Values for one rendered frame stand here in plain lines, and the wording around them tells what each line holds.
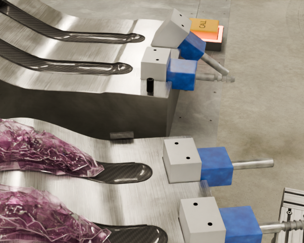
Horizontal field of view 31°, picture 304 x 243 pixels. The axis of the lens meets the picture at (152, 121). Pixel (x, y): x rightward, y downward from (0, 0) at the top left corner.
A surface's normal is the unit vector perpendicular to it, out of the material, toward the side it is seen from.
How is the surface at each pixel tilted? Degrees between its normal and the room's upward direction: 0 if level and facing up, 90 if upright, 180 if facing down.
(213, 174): 90
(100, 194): 19
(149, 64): 90
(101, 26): 3
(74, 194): 28
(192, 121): 0
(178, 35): 90
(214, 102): 0
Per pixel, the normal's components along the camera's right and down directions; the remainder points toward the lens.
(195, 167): 0.15, 0.54
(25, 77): 0.23, -0.80
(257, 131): 0.02, -0.83
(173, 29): -0.15, 0.54
